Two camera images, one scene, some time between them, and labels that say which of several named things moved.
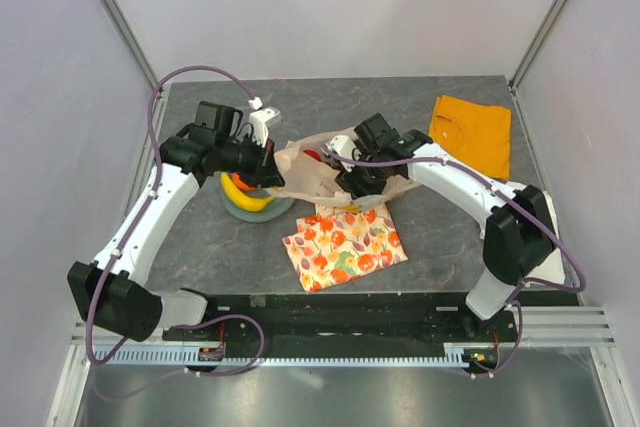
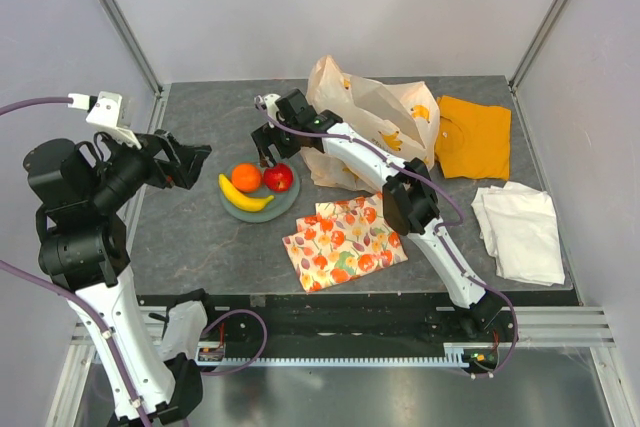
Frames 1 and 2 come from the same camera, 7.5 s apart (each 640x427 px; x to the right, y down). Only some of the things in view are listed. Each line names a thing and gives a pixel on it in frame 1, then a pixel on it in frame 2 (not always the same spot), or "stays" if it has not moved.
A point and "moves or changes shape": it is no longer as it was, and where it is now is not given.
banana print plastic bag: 303,167 -> 401,119
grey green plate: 277,208 stays
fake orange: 242,185 stays
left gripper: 265,172 -> 190,158
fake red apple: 317,156 moves or changes shape
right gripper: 350,180 -> 267,135
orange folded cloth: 475,134 stays
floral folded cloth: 341,244 stays
